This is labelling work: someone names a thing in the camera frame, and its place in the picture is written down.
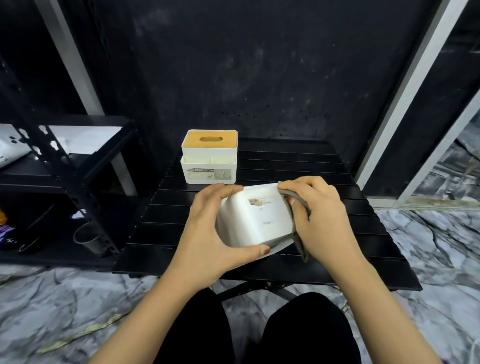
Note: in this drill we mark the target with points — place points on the grey metal cup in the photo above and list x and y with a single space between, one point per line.
90 240

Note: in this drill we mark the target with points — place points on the black metal shelf rack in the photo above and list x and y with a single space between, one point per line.
73 183

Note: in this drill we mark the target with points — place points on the person's right hand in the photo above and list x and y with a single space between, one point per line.
330 232

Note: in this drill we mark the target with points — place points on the white door frame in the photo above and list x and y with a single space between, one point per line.
408 93

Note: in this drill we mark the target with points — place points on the purple snack packet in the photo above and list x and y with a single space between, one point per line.
5 234

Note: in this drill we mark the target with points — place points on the person's purple sweater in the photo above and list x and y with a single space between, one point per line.
446 360

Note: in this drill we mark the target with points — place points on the white handheld controller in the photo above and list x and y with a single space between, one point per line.
11 148

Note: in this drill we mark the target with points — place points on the person's left forearm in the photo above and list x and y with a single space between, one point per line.
138 326

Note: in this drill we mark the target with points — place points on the person's left hand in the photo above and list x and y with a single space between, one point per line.
202 251

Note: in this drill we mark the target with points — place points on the person's right forearm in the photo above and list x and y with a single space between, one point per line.
386 315

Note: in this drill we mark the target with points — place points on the person's black trousers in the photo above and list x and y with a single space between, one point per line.
198 330

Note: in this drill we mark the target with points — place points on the white board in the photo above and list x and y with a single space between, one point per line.
92 140

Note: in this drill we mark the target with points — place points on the black table leg frame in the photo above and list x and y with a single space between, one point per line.
247 288

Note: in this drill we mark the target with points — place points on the white frame post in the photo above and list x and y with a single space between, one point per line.
71 63

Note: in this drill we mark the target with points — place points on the orange snack packet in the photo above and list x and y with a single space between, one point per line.
2 217

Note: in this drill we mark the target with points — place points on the grey cleaning cloth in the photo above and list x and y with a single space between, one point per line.
298 236

